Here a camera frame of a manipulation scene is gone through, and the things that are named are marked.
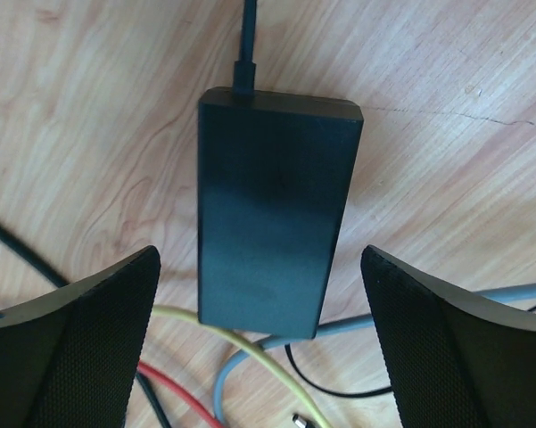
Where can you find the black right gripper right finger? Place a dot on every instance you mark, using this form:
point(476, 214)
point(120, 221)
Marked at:
point(454, 358)

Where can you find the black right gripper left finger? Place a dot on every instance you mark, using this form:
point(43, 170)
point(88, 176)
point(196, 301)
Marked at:
point(68, 358)

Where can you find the black power adapter brick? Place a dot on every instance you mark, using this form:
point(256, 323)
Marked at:
point(273, 178)

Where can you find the black cable teal plug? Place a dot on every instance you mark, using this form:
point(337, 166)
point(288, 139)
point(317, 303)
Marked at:
point(31, 257)

